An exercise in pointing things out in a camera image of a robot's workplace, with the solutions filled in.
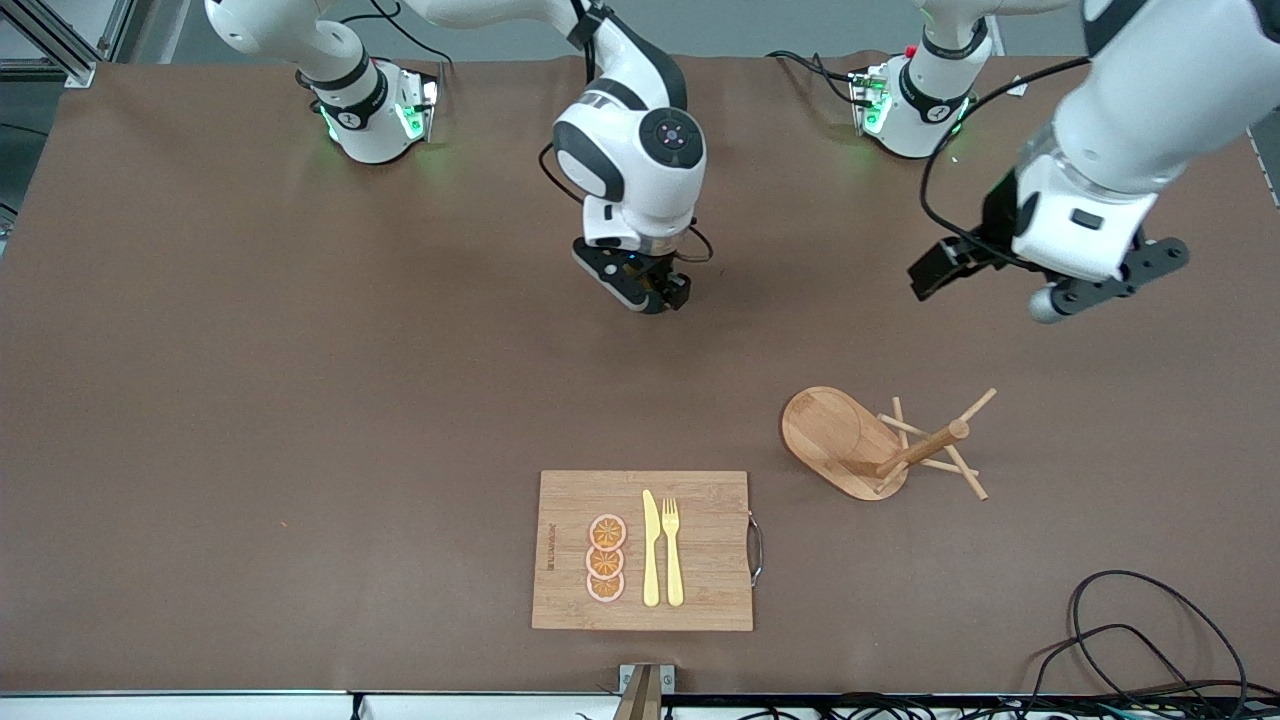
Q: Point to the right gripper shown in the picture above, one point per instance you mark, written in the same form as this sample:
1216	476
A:
663	279

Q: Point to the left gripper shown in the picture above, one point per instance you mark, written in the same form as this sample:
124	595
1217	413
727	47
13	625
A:
996	222

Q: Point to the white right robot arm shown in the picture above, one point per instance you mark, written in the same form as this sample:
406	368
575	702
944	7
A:
630	150

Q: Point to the wooden mug rack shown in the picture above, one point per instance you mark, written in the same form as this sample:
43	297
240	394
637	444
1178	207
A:
835	435

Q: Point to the small white paper scrap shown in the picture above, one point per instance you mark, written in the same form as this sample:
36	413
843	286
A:
1018	88

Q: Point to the toy orange slice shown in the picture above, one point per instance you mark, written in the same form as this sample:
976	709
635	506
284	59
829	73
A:
604	563
607	532
605	588

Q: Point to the yellow plastic knife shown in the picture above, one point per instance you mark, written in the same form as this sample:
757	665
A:
651	560

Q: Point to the brown table cover mat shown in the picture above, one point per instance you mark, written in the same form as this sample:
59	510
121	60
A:
350	400

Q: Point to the yellow plastic fork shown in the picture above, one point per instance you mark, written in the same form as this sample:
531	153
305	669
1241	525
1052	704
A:
673	570

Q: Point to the metal bracket with wooden post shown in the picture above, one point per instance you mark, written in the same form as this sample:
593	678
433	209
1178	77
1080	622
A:
645	690

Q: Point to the white table edge rail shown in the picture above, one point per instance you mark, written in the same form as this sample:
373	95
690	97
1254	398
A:
200	706

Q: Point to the aluminium frame profile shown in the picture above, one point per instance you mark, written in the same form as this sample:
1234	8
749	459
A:
60	40

